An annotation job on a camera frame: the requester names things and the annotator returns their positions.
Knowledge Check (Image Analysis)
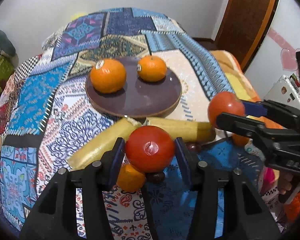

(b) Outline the yellow banana right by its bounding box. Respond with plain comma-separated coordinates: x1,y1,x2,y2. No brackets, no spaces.
146,117,216,143

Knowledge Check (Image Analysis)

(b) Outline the small orange under tomato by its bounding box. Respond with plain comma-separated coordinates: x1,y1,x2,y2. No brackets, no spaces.
117,164,146,192

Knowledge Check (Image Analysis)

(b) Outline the brown wooden door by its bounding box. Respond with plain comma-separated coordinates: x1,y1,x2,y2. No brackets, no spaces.
215,0,279,72

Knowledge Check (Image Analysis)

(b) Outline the orange fruit behind gripper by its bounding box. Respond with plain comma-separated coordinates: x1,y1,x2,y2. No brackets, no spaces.
231,133,250,147

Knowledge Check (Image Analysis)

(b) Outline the dark grape far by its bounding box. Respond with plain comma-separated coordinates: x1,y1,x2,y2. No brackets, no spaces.
186,142,202,153

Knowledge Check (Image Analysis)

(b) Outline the white laptop with stickers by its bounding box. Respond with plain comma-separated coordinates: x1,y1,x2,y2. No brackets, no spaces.
264,73,300,110

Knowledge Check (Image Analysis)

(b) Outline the yellow banana left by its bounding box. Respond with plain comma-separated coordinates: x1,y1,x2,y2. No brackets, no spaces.
67,117,142,170

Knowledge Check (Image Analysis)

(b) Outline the small orange on plate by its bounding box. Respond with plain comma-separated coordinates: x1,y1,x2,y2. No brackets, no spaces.
136,55,167,82

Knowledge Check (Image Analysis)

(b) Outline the dark purple round plate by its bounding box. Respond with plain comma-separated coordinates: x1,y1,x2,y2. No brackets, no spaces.
85,56,182,119

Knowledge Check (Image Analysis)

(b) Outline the yellow banana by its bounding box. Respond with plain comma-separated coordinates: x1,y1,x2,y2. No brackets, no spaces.
146,117,216,143
67,117,142,170

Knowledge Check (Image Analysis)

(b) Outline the red tomato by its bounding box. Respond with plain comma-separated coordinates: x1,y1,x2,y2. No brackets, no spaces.
125,126,175,173
207,91,245,128

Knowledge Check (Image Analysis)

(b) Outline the pink heart wall sticker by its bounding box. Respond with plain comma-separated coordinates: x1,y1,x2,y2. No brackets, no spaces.
267,28,300,72

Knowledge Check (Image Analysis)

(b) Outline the person's hand holding gripper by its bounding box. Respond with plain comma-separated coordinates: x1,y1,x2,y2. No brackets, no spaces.
277,171,293,194

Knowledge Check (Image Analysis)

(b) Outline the large orange on plate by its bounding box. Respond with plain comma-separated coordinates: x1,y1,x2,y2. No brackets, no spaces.
90,59,127,94

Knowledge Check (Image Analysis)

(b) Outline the grey plush toy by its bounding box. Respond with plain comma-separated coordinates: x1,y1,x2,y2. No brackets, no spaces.
0,30,16,58

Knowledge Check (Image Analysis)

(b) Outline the orange yellow blanket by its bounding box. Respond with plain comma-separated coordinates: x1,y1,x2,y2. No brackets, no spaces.
210,49,283,130

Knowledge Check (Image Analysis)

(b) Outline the dark grape near gripper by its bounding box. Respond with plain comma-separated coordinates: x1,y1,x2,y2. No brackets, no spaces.
146,171,165,184

